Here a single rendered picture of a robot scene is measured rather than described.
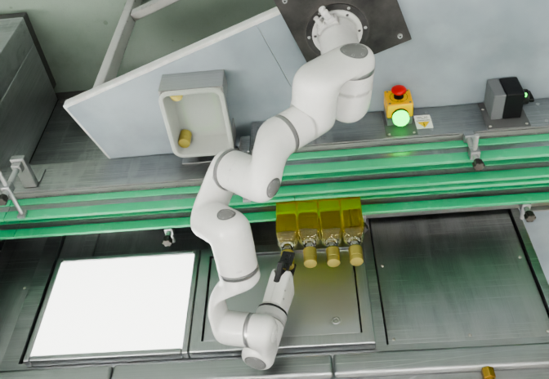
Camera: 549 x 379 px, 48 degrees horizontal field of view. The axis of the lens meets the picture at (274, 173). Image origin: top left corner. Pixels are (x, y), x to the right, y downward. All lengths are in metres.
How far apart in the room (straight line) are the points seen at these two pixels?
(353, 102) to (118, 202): 0.79
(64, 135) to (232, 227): 1.37
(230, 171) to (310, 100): 0.21
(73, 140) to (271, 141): 1.35
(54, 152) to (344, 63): 1.40
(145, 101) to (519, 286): 1.13
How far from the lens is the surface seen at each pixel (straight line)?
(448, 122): 1.73
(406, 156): 1.65
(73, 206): 1.84
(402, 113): 1.66
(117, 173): 1.85
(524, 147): 1.71
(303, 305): 1.65
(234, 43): 1.63
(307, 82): 1.21
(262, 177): 1.15
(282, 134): 1.19
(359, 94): 1.31
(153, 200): 1.76
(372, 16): 1.57
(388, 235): 1.84
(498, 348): 1.61
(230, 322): 1.36
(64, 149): 2.38
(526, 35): 1.73
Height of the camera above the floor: 2.15
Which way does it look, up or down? 48 degrees down
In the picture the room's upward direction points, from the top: 180 degrees counter-clockwise
